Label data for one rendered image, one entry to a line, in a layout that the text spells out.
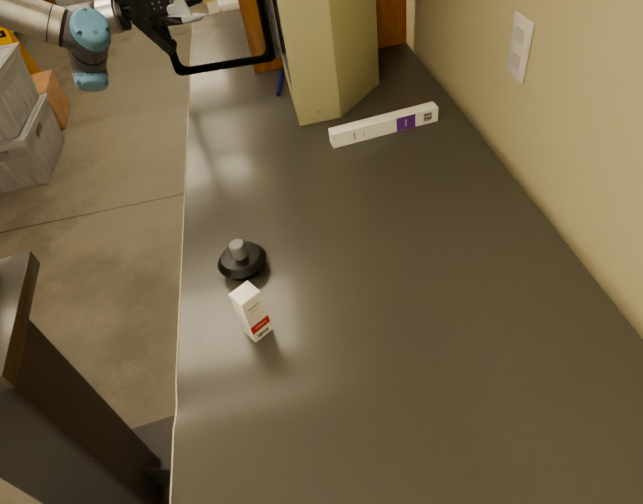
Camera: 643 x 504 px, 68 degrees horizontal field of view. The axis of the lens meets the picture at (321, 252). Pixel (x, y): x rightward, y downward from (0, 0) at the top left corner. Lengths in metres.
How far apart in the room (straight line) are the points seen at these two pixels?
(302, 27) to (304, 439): 0.87
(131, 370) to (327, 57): 1.44
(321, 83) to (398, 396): 0.79
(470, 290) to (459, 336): 0.10
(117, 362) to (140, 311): 0.26
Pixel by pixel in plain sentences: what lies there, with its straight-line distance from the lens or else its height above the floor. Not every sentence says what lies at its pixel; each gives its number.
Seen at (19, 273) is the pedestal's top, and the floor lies 0.94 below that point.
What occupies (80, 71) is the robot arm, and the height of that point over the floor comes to 1.17.
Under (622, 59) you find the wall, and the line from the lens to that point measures 0.83.
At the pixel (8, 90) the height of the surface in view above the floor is 0.53.
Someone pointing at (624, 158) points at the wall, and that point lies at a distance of 0.85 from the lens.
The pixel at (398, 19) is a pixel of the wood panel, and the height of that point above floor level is 1.02.
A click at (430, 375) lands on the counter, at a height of 0.94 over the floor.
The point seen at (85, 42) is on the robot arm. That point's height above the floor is 1.26.
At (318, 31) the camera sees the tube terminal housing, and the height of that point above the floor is 1.17.
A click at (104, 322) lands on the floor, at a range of 2.33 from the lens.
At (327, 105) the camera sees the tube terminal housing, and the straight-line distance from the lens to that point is 1.27.
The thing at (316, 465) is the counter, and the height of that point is 0.94.
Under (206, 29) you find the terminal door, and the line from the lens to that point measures 1.52.
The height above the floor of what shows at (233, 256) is 0.98.
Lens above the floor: 1.58
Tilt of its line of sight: 45 degrees down
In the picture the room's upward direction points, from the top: 10 degrees counter-clockwise
